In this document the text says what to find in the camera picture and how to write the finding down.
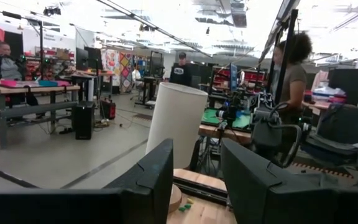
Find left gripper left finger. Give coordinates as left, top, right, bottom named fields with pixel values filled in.
left=0, top=138, right=175, bottom=224

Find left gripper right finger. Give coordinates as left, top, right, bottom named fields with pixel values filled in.
left=221, top=138, right=358, bottom=224

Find white cylinder shade table lamp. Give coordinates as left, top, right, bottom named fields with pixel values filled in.
left=145, top=82, right=209, bottom=215

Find green mat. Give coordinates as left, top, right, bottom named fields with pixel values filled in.
left=201, top=108, right=252, bottom=130

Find black computer tower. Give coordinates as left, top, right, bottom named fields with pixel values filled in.
left=72, top=101, right=96, bottom=141

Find red equipment box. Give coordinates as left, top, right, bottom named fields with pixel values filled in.
left=100, top=98, right=117, bottom=121

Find black office chair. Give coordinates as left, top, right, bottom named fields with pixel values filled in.
left=300, top=103, right=358, bottom=171

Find red parts shelf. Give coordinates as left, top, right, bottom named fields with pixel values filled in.
left=211, top=66, right=266, bottom=91

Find person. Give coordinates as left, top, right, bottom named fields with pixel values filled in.
left=270, top=30, right=313, bottom=125
left=131, top=63, right=143, bottom=88
left=168, top=51, right=193, bottom=87
left=0, top=40, right=24, bottom=82

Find dark grey partition panel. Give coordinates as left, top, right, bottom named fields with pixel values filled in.
left=328, top=67, right=358, bottom=150

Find dark background monitors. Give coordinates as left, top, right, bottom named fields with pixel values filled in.
left=75, top=46, right=104, bottom=72

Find wooden top workbench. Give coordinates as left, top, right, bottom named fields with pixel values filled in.
left=0, top=83, right=81, bottom=150

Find pink flat tray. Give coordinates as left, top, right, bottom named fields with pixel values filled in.
left=0, top=78, right=40, bottom=89

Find black aluminium table frame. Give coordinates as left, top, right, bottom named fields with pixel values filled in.
left=172, top=9, right=300, bottom=207

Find black camera on stand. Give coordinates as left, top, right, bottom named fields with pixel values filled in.
left=215, top=93, right=241, bottom=130

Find colourful wall poster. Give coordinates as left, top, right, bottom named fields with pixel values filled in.
left=100, top=48, right=135, bottom=91

